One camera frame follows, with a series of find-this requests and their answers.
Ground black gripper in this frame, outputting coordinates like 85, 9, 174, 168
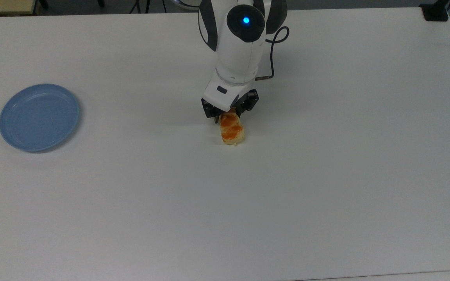
201, 89, 259, 124

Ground orange glazed bread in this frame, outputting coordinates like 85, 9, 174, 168
220, 108, 246, 146

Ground black tripod legs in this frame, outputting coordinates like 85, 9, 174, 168
129, 0, 168, 14

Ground blue round plate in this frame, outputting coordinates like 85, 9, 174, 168
0, 83, 80, 153

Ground black table clamp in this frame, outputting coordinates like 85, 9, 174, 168
420, 0, 450, 22

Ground wooden table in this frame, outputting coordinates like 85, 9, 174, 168
0, 0, 39, 16

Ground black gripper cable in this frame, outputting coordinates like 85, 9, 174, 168
255, 26, 290, 82

